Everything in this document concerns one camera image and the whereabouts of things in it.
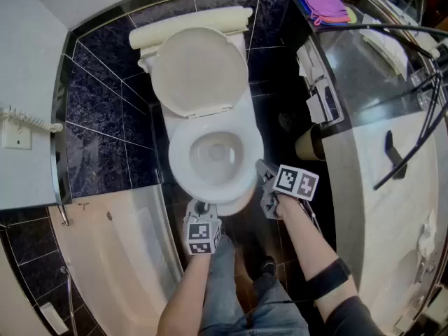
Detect coiled telephone cord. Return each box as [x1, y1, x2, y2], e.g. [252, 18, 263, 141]
[0, 106, 64, 133]

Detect person's right shoe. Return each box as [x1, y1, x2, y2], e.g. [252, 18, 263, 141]
[260, 255, 277, 276]

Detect white bathtub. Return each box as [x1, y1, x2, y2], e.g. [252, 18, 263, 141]
[48, 187, 183, 336]

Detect chrome bathtub grab bar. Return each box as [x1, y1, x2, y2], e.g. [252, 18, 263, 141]
[59, 266, 78, 336]

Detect chrome sink faucet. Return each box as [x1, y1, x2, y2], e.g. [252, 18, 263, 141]
[414, 257, 437, 285]

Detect black armband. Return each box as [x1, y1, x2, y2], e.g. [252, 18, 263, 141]
[304, 257, 352, 300]

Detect white soap dish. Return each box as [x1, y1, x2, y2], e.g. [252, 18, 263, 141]
[38, 302, 69, 335]

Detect chrome bathtub spout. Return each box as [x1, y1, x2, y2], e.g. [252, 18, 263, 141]
[57, 203, 71, 228]

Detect person's right forearm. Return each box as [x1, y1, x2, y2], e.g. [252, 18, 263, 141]
[276, 196, 358, 323]

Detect orange cloth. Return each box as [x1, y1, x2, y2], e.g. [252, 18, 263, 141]
[313, 14, 352, 27]

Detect person's blue jeans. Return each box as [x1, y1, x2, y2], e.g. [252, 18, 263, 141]
[201, 234, 311, 336]

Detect purple cloth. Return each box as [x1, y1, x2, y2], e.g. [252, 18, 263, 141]
[300, 0, 347, 26]

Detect clear drinking glass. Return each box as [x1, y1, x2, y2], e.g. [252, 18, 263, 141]
[409, 67, 430, 89]
[416, 89, 437, 110]

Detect white toilet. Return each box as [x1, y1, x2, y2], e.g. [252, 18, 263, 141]
[136, 29, 265, 217]

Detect white telephone wall plate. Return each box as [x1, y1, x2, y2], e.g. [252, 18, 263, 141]
[1, 119, 33, 151]

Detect right hand-held gripper cable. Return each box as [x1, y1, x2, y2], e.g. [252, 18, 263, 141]
[297, 198, 325, 239]

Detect black tripod light stand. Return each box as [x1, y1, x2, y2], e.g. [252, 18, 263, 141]
[314, 22, 448, 191]

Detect person's left forearm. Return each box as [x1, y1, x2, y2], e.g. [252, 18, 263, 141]
[157, 253, 213, 336]

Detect folded white towel on counter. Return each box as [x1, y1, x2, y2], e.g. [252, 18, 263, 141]
[360, 14, 410, 80]

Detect tan waste bin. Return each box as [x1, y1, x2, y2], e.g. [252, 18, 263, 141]
[295, 124, 327, 162]

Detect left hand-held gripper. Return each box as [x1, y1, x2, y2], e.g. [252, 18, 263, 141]
[183, 198, 224, 256]

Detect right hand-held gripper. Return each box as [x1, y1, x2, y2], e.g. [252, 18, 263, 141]
[255, 158, 321, 221]

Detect crumpled white washcloth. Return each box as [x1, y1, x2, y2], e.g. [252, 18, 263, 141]
[418, 210, 438, 258]

